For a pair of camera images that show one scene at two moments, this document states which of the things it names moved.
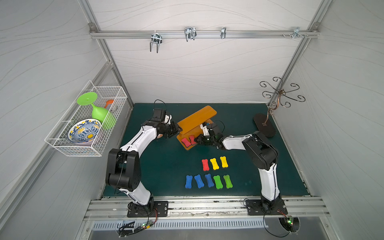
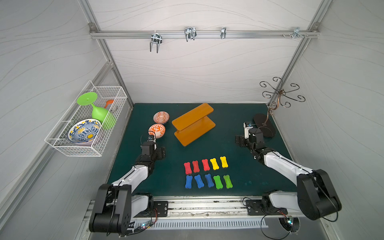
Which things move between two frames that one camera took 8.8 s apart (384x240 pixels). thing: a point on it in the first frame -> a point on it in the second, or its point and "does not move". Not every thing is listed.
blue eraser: [199, 180] does not move
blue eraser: [209, 180] does not move
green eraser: [228, 183] does not move
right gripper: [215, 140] -> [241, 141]
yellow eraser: [224, 161] does not move
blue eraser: [188, 184] does not move
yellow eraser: [214, 164] does not move
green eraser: [218, 182] does not move
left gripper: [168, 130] -> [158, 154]
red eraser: [192, 139] -> [196, 168]
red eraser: [205, 165] does not move
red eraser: [187, 143] -> [187, 168]
